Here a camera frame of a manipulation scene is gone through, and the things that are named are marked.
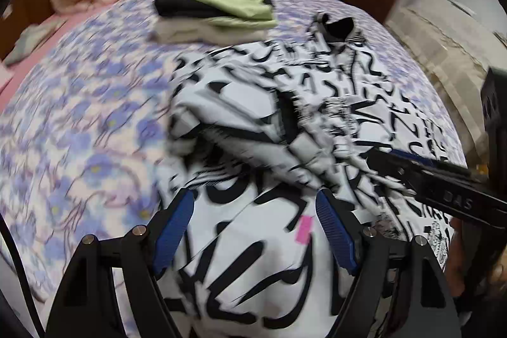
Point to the green black folded clothes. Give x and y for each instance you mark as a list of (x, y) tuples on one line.
[(213, 22)]

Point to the purple floral bed blanket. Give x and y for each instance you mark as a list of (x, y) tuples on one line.
[(84, 140)]

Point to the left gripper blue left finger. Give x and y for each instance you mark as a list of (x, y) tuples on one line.
[(168, 228)]

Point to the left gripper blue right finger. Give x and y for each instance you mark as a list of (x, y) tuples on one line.
[(341, 228)]

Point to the brown wooden headboard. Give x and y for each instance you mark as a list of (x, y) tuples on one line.
[(19, 15)]

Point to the black white graffiti jacket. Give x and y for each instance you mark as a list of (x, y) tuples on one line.
[(255, 131)]

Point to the beige lace covered furniture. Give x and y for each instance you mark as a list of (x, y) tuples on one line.
[(455, 51)]

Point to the pink bed sheet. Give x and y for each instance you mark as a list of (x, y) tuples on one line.
[(37, 39)]

